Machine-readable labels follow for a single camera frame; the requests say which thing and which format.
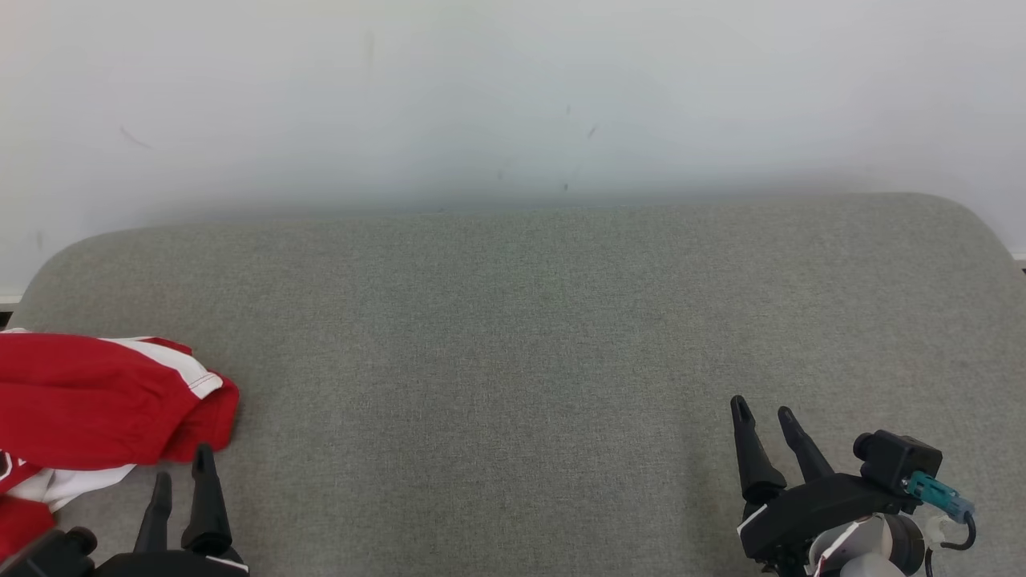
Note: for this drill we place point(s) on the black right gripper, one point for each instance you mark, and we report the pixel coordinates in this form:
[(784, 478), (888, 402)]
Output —
[(809, 509)]

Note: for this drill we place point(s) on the red shorts with white stripe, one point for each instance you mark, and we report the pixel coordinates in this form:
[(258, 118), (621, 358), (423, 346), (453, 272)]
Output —
[(88, 401)]

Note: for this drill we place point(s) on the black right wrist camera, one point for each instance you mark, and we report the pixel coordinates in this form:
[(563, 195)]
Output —
[(894, 461)]

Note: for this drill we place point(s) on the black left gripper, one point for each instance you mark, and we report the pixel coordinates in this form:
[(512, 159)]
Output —
[(168, 566)]

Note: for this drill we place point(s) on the red and white jersey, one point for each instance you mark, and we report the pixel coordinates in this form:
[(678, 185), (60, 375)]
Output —
[(56, 485)]

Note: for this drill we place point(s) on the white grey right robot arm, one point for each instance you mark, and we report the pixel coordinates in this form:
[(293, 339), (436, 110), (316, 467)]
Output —
[(874, 549)]

